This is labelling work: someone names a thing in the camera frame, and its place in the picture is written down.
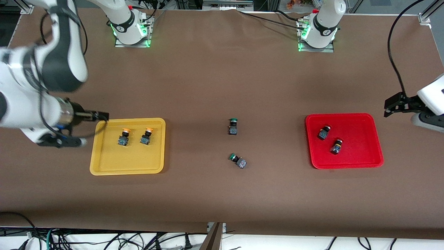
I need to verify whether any yellow push button switch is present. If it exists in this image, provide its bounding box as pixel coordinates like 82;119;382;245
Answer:
117;128;131;147
140;127;154;145

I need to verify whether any yellow plastic tray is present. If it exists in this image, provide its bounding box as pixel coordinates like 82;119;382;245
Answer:
89;118;166;176

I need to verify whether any red plastic tray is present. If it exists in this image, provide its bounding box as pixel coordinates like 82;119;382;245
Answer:
305;113;384;169

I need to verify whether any brown table cover mat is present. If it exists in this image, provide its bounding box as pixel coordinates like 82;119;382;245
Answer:
0;6;444;240

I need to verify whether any dark table support beam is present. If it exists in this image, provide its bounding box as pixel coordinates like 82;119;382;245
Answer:
199;222;224;250

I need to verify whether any grey equipment box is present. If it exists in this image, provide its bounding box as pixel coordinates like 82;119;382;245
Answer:
203;0;254;11

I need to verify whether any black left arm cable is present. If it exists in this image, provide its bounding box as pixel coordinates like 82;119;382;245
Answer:
387;0;426;98

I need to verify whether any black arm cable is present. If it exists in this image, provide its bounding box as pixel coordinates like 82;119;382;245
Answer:
387;0;426;98
37;5;109;138

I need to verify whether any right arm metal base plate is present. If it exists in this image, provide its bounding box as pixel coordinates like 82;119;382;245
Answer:
114;35;152;48

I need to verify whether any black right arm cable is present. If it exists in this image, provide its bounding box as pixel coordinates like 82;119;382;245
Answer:
37;5;109;138

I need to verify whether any black looped floor cable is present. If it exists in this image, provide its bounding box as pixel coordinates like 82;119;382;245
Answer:
0;211;37;241

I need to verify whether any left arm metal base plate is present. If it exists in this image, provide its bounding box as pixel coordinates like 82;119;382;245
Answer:
298;42;335;53

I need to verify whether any short black table cable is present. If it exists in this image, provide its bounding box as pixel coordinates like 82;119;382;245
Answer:
276;10;308;22

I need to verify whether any long black table cable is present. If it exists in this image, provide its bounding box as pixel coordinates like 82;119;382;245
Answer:
238;10;306;30

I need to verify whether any white metal bracket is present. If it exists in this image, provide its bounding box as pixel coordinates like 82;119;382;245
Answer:
207;222;227;234

